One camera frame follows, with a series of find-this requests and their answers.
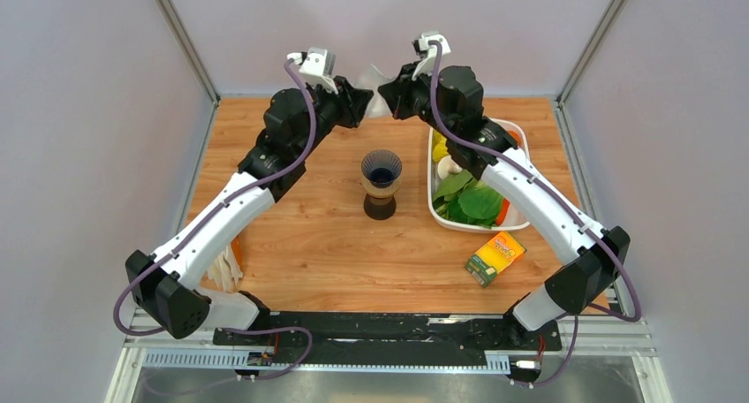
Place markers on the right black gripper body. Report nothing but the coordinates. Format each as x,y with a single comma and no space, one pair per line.
419,96

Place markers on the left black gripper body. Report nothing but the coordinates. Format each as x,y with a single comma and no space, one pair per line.
331,110

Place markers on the single white paper filter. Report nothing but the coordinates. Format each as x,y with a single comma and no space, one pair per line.
371,79

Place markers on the blue glass cone dripper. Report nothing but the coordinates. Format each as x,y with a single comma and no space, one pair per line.
381,167

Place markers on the brown glass coffee carafe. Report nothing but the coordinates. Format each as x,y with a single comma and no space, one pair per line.
379,208

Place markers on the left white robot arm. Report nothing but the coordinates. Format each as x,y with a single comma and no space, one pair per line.
164,283

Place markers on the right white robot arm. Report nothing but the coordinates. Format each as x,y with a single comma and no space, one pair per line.
592,256

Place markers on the white paper coffee filters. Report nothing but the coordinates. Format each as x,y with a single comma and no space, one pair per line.
224,272

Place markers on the yellow napa cabbage toy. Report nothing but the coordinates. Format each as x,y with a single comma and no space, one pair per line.
438,147

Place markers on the white mushroom toy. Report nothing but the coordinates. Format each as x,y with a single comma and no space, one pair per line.
446,167

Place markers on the green bok choy toy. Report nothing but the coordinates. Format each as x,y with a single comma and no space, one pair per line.
473,205
453,184

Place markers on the small orange pumpkin toy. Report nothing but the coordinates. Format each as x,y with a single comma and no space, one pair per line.
516,137

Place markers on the orange carrot toy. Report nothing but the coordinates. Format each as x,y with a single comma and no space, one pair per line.
503,213

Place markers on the white rectangular tray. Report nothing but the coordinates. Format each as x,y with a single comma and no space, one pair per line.
513,221

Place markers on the yellow green juice box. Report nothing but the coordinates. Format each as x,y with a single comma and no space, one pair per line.
491,259

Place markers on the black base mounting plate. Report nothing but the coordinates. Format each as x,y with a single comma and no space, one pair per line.
391,339

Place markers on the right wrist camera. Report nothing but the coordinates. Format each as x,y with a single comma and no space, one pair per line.
428,52

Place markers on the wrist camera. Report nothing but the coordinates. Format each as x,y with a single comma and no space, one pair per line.
316,67
428,52

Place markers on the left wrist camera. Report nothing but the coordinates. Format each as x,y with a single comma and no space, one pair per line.
316,67

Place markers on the aluminium frame rail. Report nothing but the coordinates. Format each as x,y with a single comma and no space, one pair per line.
625,350

